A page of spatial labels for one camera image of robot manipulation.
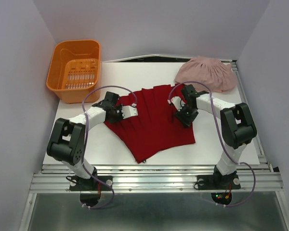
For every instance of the orange plastic basket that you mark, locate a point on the orange plastic basket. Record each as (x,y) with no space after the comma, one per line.
(75,70)

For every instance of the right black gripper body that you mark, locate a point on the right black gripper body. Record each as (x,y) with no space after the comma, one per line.
(187,114)

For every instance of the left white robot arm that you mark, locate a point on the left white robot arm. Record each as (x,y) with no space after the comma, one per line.
(69,136)

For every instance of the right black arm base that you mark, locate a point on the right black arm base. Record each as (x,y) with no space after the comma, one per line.
(218,182)

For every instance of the red pleated skirt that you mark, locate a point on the red pleated skirt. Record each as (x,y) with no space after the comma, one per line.
(155,128)

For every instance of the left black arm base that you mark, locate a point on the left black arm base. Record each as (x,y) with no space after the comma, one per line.
(78,184)

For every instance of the pink pleated skirt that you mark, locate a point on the pink pleated skirt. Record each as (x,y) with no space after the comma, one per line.
(205,73)

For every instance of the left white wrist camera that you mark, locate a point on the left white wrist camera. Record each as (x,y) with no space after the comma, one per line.
(129,111)

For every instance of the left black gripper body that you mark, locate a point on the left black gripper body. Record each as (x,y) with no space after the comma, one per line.
(117,114)

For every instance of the aluminium rail frame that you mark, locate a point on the aluminium rail frame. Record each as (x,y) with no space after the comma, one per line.
(158,194)

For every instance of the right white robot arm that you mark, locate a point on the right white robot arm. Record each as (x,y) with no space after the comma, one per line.
(234,123)

